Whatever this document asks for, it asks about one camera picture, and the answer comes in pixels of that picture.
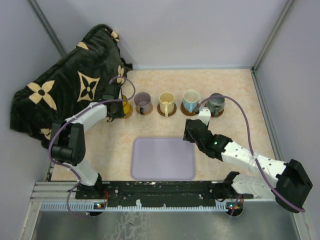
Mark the lavender plastic tray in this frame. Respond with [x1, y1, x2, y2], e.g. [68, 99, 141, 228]
[131, 137, 196, 181]

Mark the dark wooden coaster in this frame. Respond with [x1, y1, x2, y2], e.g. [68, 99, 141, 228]
[210, 109, 225, 118]
[180, 102, 199, 117]
[157, 103, 177, 117]

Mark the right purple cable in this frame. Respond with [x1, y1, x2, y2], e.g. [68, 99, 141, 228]
[194, 93, 306, 217]

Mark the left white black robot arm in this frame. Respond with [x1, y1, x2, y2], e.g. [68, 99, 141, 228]
[49, 83, 125, 199]

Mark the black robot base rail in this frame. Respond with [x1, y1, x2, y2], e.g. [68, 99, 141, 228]
[75, 180, 239, 207]

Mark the white light blue mug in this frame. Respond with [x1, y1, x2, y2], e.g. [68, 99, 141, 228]
[183, 89, 200, 114]

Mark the black floral plush blanket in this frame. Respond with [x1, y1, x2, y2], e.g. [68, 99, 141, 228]
[9, 24, 132, 148]

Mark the purple glass mug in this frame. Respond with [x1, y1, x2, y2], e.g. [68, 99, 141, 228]
[134, 92, 152, 113]

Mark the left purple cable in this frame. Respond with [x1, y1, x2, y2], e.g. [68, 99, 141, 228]
[47, 76, 136, 220]

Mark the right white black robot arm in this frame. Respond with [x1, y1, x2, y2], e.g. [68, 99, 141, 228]
[183, 119, 313, 213]

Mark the white perforated cable duct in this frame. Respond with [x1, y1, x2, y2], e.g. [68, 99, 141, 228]
[39, 201, 238, 213]

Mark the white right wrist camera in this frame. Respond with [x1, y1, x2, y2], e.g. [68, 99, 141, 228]
[197, 107, 211, 126]

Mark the purple cable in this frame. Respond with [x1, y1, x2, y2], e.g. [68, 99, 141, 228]
[194, 93, 306, 217]
[47, 76, 136, 220]

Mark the cream ceramic mug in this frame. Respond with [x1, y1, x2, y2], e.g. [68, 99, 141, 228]
[159, 92, 175, 117]

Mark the woven rattan coaster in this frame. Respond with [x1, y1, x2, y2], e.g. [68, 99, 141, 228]
[135, 104, 154, 116]
[123, 106, 133, 119]

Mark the grey ceramic mug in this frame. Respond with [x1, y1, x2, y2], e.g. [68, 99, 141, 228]
[206, 92, 225, 115]

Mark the yellow glass mug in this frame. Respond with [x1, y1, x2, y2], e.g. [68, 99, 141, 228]
[122, 95, 131, 114]

